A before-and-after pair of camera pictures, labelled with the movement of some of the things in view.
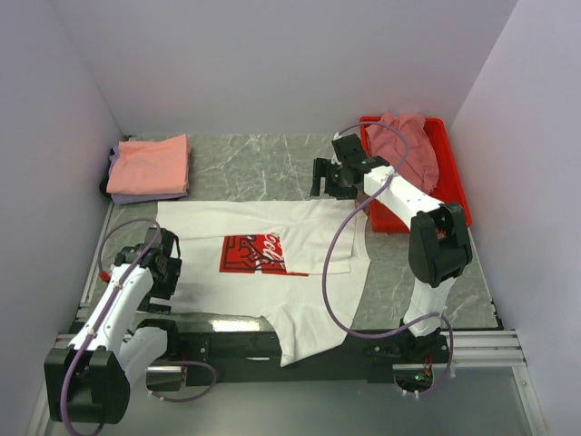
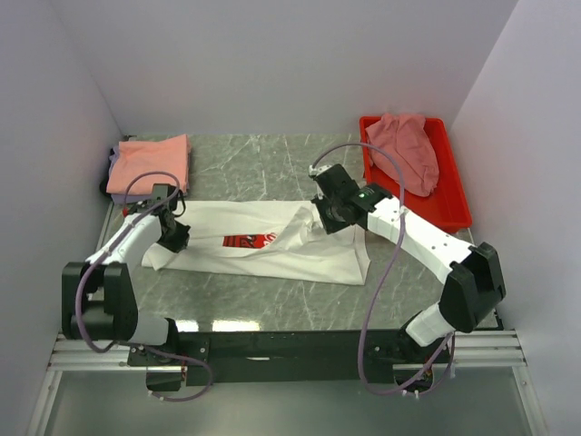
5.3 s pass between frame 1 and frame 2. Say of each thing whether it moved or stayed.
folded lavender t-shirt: stayed
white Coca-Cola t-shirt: moved
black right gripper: moved
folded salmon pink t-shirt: stayed
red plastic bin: stayed
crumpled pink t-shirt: stayed
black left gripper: moved
